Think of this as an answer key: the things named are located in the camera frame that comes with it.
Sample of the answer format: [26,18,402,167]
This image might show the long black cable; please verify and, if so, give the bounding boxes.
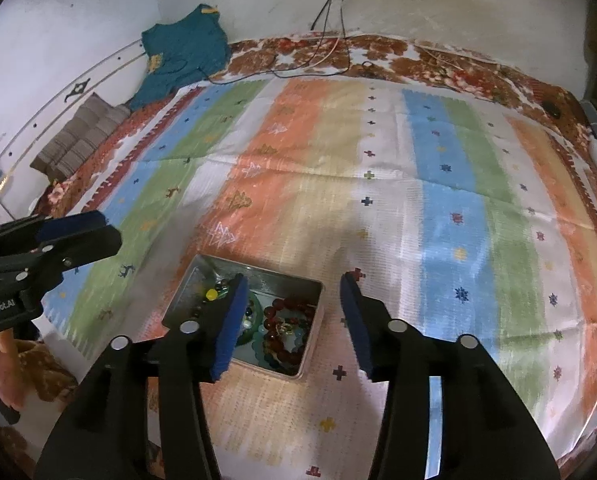
[202,0,353,85]

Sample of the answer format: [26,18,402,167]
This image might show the teal garment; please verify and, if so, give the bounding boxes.
[128,4,232,111]

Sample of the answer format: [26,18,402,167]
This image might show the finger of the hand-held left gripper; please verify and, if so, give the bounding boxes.
[0,210,108,261]
[0,225,122,307]

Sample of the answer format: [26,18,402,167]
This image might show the yellow black bead bracelet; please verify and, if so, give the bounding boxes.
[193,286,260,347]

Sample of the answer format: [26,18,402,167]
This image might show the person's left hand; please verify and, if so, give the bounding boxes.
[0,332,30,411]

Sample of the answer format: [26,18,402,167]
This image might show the metal tin box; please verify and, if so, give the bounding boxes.
[162,254,325,379]

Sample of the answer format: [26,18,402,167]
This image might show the red bead bracelet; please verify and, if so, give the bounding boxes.
[262,297,318,377]

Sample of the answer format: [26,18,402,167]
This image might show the brown striped folded cushion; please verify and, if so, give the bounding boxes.
[30,92,129,182]

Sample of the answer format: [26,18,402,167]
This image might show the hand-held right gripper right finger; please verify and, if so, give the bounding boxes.
[339,270,562,480]

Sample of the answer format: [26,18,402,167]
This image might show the white cable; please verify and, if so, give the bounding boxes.
[306,40,338,70]

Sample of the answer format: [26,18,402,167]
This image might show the brown floral bed sheet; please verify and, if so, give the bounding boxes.
[0,32,597,480]

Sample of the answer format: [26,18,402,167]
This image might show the white turquoise stone bracelet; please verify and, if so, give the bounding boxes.
[254,324,302,362]

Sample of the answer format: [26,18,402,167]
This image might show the striped printed blanket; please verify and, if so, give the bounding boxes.
[43,77,597,480]

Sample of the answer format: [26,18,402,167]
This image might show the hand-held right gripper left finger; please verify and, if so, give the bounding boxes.
[33,274,249,480]

